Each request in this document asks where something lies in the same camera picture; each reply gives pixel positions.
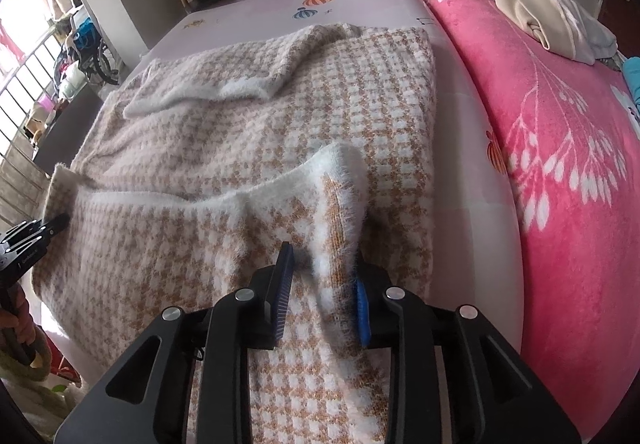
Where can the light grey cloth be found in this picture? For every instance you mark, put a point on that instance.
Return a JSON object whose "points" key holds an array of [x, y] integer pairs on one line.
{"points": [[600, 36]]}

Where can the wheelchair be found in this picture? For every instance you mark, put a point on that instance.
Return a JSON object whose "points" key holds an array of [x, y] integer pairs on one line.
{"points": [[102, 59]]}

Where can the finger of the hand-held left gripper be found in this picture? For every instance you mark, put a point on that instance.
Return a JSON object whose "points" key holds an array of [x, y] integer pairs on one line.
{"points": [[55, 223]]}

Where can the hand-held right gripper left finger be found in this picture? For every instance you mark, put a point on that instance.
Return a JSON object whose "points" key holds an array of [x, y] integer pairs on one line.
{"points": [[282, 284]]}

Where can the teal cloth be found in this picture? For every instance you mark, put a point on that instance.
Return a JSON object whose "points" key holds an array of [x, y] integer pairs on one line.
{"points": [[634, 84]]}

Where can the metal window railing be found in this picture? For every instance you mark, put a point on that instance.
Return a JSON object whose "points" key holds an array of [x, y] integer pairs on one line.
{"points": [[15, 184]]}

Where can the person's left hand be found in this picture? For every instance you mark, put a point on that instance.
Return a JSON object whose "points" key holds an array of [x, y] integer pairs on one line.
{"points": [[30, 329]]}

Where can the pink floral blanket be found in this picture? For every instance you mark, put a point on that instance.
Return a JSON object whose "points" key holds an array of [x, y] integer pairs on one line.
{"points": [[575, 224]]}

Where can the beige houndstooth coat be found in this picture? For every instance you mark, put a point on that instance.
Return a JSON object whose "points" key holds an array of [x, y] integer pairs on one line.
{"points": [[200, 139]]}

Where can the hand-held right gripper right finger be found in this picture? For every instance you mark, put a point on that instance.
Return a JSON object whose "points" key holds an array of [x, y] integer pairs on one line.
{"points": [[361, 314]]}

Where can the beige clothes pile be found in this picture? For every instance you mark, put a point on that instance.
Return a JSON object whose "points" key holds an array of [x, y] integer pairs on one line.
{"points": [[525, 9]]}

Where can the dark cabinet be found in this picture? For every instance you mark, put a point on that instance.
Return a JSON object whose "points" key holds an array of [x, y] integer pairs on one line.
{"points": [[70, 124]]}

